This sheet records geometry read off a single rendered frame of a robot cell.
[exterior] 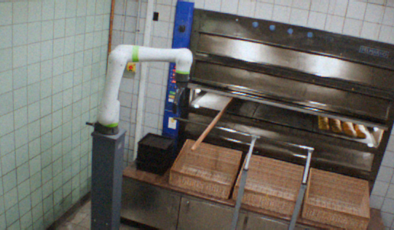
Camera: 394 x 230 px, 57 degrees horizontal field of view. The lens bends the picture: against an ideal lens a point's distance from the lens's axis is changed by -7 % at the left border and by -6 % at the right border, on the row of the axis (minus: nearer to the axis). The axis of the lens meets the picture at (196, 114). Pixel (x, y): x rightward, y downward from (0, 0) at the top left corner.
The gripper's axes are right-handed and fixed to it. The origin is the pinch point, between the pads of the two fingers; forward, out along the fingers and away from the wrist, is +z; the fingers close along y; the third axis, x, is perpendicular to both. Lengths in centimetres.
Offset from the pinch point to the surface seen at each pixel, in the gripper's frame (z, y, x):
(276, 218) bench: 92, -47, 84
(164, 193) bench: 96, -50, -17
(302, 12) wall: -76, -97, 71
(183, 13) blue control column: -59, -98, -32
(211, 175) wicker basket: 87, -90, 17
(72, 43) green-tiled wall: -26, -40, -109
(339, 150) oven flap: 39, -100, 129
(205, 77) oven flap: -3, -100, -5
